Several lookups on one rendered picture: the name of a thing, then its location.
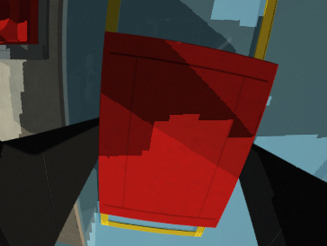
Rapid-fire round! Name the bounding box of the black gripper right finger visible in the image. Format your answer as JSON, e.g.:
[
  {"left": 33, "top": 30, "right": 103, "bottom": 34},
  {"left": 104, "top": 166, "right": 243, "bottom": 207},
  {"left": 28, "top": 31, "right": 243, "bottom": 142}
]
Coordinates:
[{"left": 239, "top": 144, "right": 327, "bottom": 246}]

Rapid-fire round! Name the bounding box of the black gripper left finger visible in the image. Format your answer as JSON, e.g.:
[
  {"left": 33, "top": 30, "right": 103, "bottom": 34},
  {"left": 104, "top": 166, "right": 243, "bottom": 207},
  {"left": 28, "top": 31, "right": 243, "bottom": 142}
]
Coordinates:
[{"left": 0, "top": 117, "right": 99, "bottom": 246}]

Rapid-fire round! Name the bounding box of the yellow rectangular outline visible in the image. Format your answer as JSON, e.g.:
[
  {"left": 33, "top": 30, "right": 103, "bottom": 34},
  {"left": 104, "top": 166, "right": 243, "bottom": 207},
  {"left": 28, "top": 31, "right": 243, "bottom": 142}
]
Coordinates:
[{"left": 102, "top": 0, "right": 278, "bottom": 238}]

